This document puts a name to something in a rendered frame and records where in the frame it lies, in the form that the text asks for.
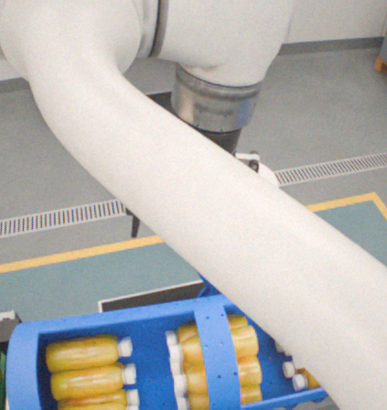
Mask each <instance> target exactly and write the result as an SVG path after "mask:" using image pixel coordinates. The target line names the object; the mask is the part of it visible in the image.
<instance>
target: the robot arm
mask: <svg viewBox="0 0 387 410"><path fill-rule="evenodd" d="M294 3H295V0H0V59H3V60H8V61H9V62H10V65H11V66H12V67H13V69H14V70H15V71H16V72H17V73H18V75H20V76H22V77H23V78H24V79H26V80H27V81H29V82H30V88H31V91H32V92H33V95H34V98H35V100H36V103H37V105H38V109H39V110H40V112H41V114H42V116H43V118H44V119H45V121H46V123H47V124H48V126H49V127H50V129H51V130H52V132H53V133H54V134H55V136H56V137H57V138H58V139H59V141H60V142H61V143H62V146H63V147H64V148H65V149H66V150H67V151H68V152H70V153H71V154H72V155H73V156H74V157H75V158H76V159H77V160H78V161H79V162H80V163H81V164H82V165H83V166H84V168H85V169H86V170H87V171H88V172H89V173H90V174H91V175H92V176H93V177H94V178H95V179H97V180H98V181H99V182H100V183H101V185H102V186H104V187H105V188H106V189H108V190H109V191H110V192H111V193H112V194H113V195H114V196H115V197H116V199H117V200H119V201H120V202H122V204H123V205H124V206H125V213H126V215H128V216H133V219H132V230H131V237H137V234H138V230H139V226H140V220H141V221H142V222H143V223H144V224H145V226H147V227H148V228H150V229H151V230H152V231H153V232H154V233H155V234H157V235H158V237H159V238H160V239H161V240H163V241H164V242H165V243H167V244H168V245H169V246H170V247H171V248H172V250H173V251H175V252H176V253H178V254H179V255H180V256H181V257H182V258H183V259H184V260H185V261H188V263H189V264H190V265H191V266H192V267H193V268H194V269H196V270H197V271H198V272H199V273H201V274H202V275H203V276H204V277H206V279H207V280H208V281H209V282H210V283H211V284H212V285H213V286H216V287H217V288H218V289H219V290H220V291H221V293H222V294H223V295H225V296H226V297H227V298H228V299H229V300H230V301H231V302H232V303H233V304H235V305H236V306H237V307H238V308H239V309H240V310H241V311H242V312H244V313H245V314H246V315H247V316H249V317H250V318H251V319H252V320H254V321H255V322H256V323H257V324H258V325H259V326H260V327H261V328H262V329H263V330H265V331H266V332H267V333H268V334H269V335H270V336H271V337H272V338H273V339H274V340H276V341H277V342H278V343H279V344H280V345H281V346H282V347H283V348H284V349H285V350H286V351H287V352H288V353H289V354H290V355H291V356H292V357H295V359H296V360H297V361H298V362H299V363H300V364H301V365H302V366H303V367H304V368H305V369H306V370H307V371H308V372H310V373H311V374H312V375H313V376H314V377H315V380H316V381H317V382H318V383H319V384H320V385H321V386H322V387H323V388H324V389H325V391H326V392H327V393H328V394H329V396H330V397H331V398H332V400H333V401H334V402H335V403H336V404H337V407H338V408H339V409H340V410H387V268H386V267H385V265H384V264H382V263H381V262H379V261H378V260H377V259H375V258H374V257H373V256H371V255H370V254H369V253H368V252H366V251H365V250H364V249H362V248H361V247H359V246H358V245H357V244H356V243H354V242H353V241H351V240H350V239H349V238H347V237H346V236H344V235H343V234H341V233H340V232H339V231H338V230H337V229H335V228H334V227H332V226H331V225H330V224H328V223H327V222H325V221H323V220H322V219H321V218H319V217H318V216H317V215H316V214H314V213H313V211H311V210H310V209H308V208H307V207H304V206H303V205H301V204H300V203H298V202H297V201H296V200H294V199H292V197H291V196H289V195H288V194H286V193H285V192H284V191H282V190H280V189H279V188H277V187H276V186H274V184H273V183H272V182H270V181H269V180H267V179H265V178H263V177H261V176H260V175H259V167H260V162H259V152H258V151H256V150H253V151H251V152H250V153H249V155H246V154H237V153H236V147H237V144H238V140H239V137H240V135H241V134H242V132H241V131H242V128H243V127H244V126H245V125H247V124H248V123H249V122H250V121H251V119H252V115H253V109H254V107H255V104H256V102H257V99H258V96H259V93H260V90H261V89H262V87H263V82H264V76H265V73H266V72H267V69H268V68H269V66H270V64H271V62H272V61H273V59H274V58H275V56H276V55H277V53H278V51H279V49H280V48H281V45H282V43H283V41H284V38H285V32H286V30H287V27H288V24H289V22H290V18H291V16H292V13H293V10H294V9H293V6H294ZM134 58H156V59H165V60H170V61H174V62H176V67H175V69H176V72H175V79H174V85H173V92H172V100H170V101H172V105H173V109H174V110H175V112H176V117H175V116H174V115H171V113H170V112H168V111H167V110H165V109H164V108H163V107H161V106H160V105H158V104H157V103H154V102H153V101H151V100H150V99H149V98H147V97H146V96H145V95H143V94H142V93H141V92H140V91H138V90H137V89H136V88H135V87H133V86H132V85H131V84H130V83H129V82H128V81H127V80H126V79H125V78H124V77H123V76H122V75H123V74H124V73H125V72H126V70H127V69H128V67H130V65H131V64H132V62H133V60H134Z"/></svg>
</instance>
